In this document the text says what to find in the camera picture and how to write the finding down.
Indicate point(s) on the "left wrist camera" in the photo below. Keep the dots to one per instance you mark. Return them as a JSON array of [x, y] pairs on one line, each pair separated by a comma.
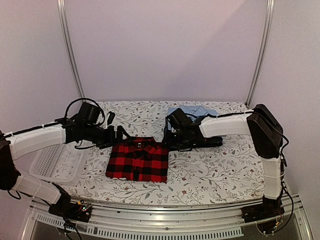
[[110, 117]]

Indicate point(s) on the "floral table cloth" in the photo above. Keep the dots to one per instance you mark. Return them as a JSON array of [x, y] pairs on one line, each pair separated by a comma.
[[230, 173]]

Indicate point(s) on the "white plastic basket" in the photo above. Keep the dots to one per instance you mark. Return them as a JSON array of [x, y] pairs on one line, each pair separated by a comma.
[[60, 163]]

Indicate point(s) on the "red black plaid shirt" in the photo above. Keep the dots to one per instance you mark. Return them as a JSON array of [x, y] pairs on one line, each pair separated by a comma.
[[139, 159]]

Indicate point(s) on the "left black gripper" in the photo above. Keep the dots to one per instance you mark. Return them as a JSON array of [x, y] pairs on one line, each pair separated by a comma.
[[111, 140]]

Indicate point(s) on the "dark shirts stack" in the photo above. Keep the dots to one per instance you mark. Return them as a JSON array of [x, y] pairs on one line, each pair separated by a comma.
[[205, 142]]

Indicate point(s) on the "right aluminium post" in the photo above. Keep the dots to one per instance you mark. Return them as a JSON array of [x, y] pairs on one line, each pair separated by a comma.
[[270, 5]]

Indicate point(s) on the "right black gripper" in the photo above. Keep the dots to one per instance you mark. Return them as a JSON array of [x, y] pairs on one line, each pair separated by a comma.
[[167, 140]]

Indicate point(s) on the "aluminium front rail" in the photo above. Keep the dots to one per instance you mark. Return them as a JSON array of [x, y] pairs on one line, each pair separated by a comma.
[[115, 221]]

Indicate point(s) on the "left aluminium post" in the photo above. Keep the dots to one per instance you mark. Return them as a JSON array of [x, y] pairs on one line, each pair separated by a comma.
[[61, 7]]

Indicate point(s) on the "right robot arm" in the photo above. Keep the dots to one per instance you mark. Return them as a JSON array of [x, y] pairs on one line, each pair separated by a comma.
[[265, 131]]

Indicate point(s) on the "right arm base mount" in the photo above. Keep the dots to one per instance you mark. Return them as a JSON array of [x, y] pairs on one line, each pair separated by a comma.
[[267, 216]]

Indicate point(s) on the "light blue shirt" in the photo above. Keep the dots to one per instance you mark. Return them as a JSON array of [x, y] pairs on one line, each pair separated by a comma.
[[193, 112]]

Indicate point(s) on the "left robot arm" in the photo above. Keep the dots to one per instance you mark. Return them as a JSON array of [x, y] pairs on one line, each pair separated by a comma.
[[89, 124]]

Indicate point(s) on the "aluminium post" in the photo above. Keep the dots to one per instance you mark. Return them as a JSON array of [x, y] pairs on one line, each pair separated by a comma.
[[270, 5], [61, 7]]

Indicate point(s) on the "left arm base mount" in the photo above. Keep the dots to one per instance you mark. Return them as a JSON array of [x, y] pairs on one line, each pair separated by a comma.
[[79, 211]]

